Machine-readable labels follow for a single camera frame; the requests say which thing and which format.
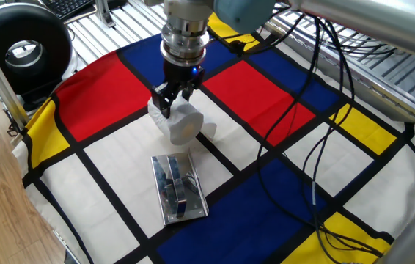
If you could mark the small aluminium upright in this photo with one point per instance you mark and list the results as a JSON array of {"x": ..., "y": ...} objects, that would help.
[{"x": 103, "y": 12}]

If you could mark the black computer keyboard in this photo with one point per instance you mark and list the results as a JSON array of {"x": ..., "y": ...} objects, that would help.
[{"x": 68, "y": 7}]

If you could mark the white toilet paper roll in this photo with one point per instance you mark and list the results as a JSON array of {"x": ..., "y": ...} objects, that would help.
[{"x": 182, "y": 124}]

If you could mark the aluminium table edge rail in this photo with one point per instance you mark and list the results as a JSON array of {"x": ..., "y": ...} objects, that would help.
[{"x": 394, "y": 91}]

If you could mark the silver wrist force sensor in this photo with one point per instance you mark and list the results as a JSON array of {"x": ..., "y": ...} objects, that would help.
[{"x": 184, "y": 44}]

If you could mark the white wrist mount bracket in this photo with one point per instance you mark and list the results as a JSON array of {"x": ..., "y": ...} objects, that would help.
[{"x": 185, "y": 7}]

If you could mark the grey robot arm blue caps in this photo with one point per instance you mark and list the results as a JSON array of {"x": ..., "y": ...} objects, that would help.
[{"x": 376, "y": 22}]

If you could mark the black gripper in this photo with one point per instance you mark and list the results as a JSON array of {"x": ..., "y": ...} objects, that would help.
[{"x": 182, "y": 77}]

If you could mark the colour block grid tablecloth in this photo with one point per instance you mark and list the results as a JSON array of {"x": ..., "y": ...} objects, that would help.
[{"x": 127, "y": 165}]

